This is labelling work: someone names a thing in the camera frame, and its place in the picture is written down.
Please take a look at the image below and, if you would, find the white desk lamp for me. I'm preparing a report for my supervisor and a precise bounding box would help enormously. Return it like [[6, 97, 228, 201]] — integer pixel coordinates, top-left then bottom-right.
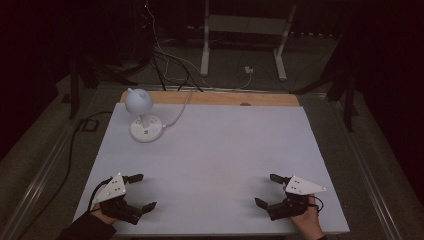
[[124, 87, 165, 144]]

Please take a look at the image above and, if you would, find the person's right hand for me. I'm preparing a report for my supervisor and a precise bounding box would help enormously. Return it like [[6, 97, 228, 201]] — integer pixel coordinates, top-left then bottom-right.
[[289, 194, 325, 240]]

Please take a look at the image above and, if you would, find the bundle of black cables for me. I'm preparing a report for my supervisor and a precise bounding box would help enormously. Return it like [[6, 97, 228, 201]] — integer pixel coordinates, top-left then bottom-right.
[[150, 46, 204, 93]]

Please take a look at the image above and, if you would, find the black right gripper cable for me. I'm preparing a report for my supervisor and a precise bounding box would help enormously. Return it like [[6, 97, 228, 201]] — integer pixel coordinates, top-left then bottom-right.
[[307, 195, 325, 214]]

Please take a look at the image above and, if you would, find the black floor cable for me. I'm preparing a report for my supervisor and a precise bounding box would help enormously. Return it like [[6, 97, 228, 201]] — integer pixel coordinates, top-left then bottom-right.
[[15, 110, 114, 240]]

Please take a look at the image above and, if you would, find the black metal stand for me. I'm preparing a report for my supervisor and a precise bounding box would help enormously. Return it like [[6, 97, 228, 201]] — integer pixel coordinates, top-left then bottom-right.
[[68, 58, 138, 120], [289, 36, 360, 133]]

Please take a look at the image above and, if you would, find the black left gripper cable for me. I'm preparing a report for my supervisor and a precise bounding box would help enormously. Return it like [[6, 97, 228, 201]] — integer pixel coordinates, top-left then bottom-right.
[[87, 177, 114, 213]]

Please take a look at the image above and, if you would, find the person's left hand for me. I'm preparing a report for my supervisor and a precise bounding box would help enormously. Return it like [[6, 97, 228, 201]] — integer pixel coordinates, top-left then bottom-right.
[[89, 203, 120, 226]]

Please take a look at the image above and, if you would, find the black floor socket box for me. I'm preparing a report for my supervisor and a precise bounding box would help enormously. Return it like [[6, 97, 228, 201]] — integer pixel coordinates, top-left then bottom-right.
[[81, 119, 100, 133]]

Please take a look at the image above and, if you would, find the white table mat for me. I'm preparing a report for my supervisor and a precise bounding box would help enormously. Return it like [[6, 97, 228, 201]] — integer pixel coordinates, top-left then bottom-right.
[[72, 101, 350, 236]]

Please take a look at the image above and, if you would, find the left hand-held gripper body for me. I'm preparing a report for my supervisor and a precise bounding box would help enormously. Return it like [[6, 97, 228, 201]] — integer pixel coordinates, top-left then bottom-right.
[[91, 172, 145, 226]]

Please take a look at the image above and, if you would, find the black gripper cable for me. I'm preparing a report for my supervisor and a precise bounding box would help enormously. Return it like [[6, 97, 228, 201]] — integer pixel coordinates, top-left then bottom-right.
[[87, 177, 114, 213], [307, 195, 325, 214]]

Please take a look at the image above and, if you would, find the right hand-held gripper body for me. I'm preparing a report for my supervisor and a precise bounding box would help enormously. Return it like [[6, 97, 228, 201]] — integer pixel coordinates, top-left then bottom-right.
[[266, 175, 327, 222]]

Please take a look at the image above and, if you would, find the white floor cable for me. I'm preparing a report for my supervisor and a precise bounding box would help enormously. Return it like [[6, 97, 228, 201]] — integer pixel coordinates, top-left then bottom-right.
[[145, 0, 253, 91]]

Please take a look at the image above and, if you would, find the white metal stand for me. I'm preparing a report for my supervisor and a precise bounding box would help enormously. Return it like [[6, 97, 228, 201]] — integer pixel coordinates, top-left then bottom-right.
[[199, 0, 298, 82]]

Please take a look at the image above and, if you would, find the white lamp cable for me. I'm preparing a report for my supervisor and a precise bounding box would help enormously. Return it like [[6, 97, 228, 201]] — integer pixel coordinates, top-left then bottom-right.
[[161, 89, 196, 129]]

